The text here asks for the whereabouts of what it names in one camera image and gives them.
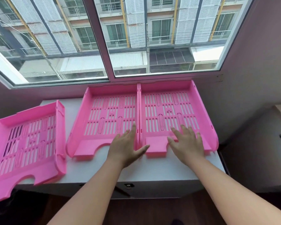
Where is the person's right hand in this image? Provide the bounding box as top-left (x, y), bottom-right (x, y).
top-left (167, 125), bottom-right (205, 167)

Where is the person's left hand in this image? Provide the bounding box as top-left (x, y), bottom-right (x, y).
top-left (106, 122), bottom-right (151, 169)

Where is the person's right forearm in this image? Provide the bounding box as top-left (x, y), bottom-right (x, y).
top-left (183, 159), bottom-right (281, 225)

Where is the person's left forearm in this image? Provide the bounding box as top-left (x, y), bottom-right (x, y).
top-left (46, 159), bottom-right (125, 225)

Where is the pink plastic paper tray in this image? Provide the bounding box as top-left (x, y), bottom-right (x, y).
top-left (66, 84), bottom-right (141, 161)
top-left (0, 100), bottom-right (67, 205)
top-left (137, 80), bottom-right (219, 159)

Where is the white cabinet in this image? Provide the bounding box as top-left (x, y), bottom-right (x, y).
top-left (14, 98), bottom-right (228, 200)

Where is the grey side cabinet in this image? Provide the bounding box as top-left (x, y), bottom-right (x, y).
top-left (220, 104), bottom-right (281, 193)

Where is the apartment building outside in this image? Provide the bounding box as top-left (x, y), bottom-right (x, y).
top-left (0, 0), bottom-right (246, 83)

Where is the white sliding window frame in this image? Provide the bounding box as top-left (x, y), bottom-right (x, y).
top-left (0, 0), bottom-right (256, 90)

